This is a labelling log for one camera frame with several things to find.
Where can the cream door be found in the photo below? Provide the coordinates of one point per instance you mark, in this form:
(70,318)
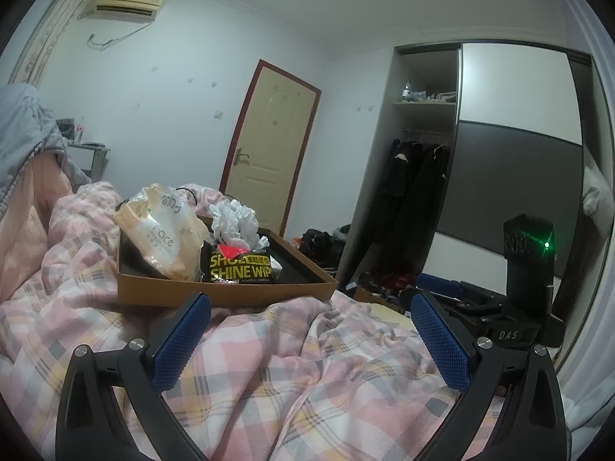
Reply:
(264,153)

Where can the white bottle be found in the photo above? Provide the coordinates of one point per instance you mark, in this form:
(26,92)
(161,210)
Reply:
(80,129)

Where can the black clothes pile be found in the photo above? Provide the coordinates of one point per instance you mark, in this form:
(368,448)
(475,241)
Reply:
(317,242)

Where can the white plastic bag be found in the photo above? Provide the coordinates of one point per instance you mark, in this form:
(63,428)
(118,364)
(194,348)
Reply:
(235,221)

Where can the black wipes packet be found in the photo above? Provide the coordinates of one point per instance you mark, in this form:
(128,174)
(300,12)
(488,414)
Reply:
(240,266)

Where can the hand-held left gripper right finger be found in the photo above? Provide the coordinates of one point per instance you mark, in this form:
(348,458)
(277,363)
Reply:
(439,341)

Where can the red clothes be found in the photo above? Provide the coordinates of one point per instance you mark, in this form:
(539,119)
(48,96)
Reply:
(394,278)

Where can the sliding door wardrobe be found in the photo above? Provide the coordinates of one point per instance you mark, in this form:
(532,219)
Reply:
(504,153)

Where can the small cardboard box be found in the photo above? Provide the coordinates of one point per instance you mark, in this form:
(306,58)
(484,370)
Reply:
(374,295)

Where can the brown cardboard box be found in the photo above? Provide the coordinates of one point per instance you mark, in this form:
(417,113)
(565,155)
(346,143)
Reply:
(230,295)

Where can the small desk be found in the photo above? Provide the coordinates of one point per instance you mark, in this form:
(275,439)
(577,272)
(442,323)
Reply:
(91,156)

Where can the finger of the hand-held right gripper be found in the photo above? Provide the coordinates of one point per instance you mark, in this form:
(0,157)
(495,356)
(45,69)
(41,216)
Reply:
(473,305)
(437,282)

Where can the patterned curtain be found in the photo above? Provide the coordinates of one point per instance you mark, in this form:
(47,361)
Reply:
(43,43)

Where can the plastic bottle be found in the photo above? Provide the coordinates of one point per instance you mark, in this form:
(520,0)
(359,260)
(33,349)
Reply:
(407,92)

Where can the cream air conditioner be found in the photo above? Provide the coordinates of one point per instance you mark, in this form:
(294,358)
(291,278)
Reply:
(127,5)

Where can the white plastic hangers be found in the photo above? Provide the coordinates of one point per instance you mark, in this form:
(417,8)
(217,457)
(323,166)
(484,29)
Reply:
(432,97)

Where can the white cloth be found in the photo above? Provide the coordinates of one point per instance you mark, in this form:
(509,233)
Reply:
(596,197)

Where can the grey quilt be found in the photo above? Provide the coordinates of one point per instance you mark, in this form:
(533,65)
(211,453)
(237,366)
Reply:
(19,125)

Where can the black coat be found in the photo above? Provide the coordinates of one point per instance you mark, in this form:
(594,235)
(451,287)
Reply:
(396,177)
(427,192)

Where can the beige tissue packet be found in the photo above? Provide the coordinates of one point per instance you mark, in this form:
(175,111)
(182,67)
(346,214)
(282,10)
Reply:
(158,230)

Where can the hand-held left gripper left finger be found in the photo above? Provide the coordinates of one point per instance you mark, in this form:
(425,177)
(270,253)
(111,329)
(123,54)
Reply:
(182,341)

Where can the pink plaid quilt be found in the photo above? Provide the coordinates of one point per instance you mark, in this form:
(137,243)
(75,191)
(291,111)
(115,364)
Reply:
(288,369)

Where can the red packet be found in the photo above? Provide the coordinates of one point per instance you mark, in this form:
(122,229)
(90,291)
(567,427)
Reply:
(230,249)

